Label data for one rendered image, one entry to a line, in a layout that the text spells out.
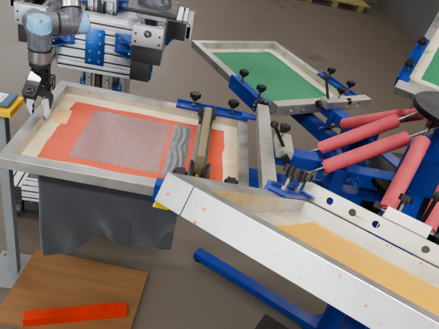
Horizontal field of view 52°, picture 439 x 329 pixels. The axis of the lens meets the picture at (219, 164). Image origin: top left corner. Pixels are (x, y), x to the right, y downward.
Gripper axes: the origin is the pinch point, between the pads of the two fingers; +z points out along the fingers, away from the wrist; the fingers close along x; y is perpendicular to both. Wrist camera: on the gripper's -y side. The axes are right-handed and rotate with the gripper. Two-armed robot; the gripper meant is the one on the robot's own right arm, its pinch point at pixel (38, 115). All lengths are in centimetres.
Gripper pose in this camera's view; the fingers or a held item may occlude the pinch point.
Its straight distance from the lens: 174.8
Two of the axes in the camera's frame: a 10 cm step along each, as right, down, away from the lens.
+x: -9.8, -1.9, -0.8
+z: -2.1, 8.1, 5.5
